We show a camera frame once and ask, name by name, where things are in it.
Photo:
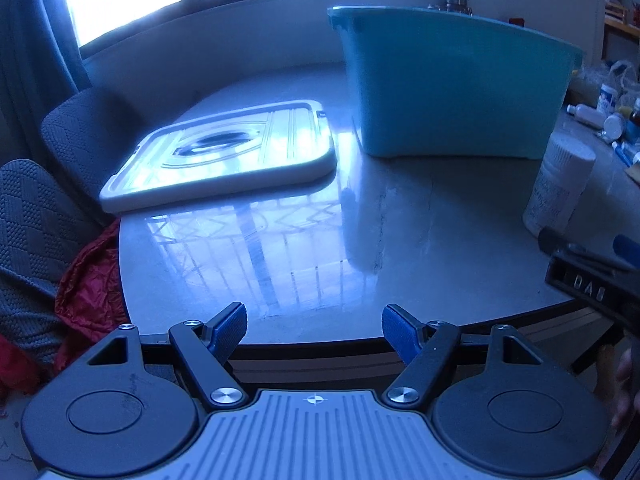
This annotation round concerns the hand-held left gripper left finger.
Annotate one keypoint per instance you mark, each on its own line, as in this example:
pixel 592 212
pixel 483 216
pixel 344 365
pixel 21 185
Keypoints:
pixel 227 327

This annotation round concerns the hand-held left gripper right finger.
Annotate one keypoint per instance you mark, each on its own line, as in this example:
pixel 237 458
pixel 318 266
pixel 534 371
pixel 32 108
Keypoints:
pixel 400 331

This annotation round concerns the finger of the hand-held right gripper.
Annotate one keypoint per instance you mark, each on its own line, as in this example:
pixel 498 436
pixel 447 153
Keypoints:
pixel 590 256
pixel 628 252

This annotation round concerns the white plastic bin lid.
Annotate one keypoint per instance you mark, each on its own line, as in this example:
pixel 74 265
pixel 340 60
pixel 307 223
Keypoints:
pixel 220 160

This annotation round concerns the teal plastic storage bin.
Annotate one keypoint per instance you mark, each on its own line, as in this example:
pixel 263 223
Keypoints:
pixel 450 80

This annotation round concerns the grey round desktop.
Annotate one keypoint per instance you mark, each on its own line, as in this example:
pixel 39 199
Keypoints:
pixel 390 240

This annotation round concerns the person's right hand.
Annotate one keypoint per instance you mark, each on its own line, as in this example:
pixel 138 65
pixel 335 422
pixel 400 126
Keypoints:
pixel 625 390

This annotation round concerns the white pill bottle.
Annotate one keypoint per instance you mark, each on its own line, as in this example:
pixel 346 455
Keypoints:
pixel 557 185

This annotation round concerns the round capped jar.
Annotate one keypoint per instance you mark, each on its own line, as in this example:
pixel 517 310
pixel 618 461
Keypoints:
pixel 615 126

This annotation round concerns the small white lying bottle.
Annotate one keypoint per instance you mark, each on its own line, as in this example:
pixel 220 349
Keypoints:
pixel 585 114

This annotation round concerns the red cloth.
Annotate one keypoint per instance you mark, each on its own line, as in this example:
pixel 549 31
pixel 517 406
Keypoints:
pixel 85 290

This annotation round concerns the white labelled jar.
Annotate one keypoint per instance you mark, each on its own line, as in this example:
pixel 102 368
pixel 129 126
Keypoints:
pixel 607 97

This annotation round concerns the clear plastic bag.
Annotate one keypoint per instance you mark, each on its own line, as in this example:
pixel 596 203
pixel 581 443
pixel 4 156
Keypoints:
pixel 624 80

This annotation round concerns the grey textured chair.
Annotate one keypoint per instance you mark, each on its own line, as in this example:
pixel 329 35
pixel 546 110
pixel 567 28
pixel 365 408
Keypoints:
pixel 35 240
pixel 85 140

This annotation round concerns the wooden shelf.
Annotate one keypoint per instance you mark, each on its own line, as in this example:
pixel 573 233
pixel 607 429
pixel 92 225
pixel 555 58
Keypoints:
pixel 622 10

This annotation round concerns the metal thermos flask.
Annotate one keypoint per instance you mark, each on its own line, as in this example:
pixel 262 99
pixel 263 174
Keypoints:
pixel 456 2

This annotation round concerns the grey curtain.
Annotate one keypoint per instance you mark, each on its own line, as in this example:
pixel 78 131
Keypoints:
pixel 35 45

